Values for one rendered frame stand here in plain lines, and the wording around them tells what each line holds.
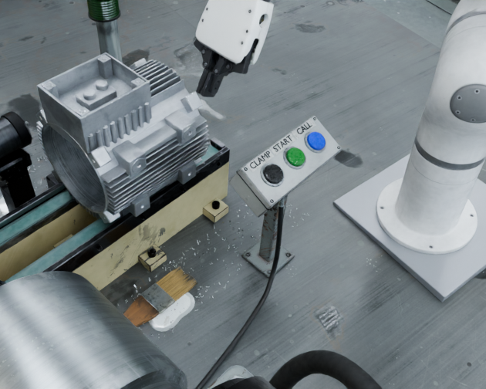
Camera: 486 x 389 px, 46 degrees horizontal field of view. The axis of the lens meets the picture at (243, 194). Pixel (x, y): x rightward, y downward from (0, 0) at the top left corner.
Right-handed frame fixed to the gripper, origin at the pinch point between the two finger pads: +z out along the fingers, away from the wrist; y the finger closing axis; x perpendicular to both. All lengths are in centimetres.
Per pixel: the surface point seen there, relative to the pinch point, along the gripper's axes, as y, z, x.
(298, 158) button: -19.6, 2.4, -0.1
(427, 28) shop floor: 56, -19, -251
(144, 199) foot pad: -3.8, 18.2, 9.8
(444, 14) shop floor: 57, -30, -269
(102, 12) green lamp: 33.7, 1.3, -6.1
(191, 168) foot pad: -3.8, 13.4, 1.0
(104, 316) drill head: -23.7, 16.1, 35.3
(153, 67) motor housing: 7.6, 1.3, 5.1
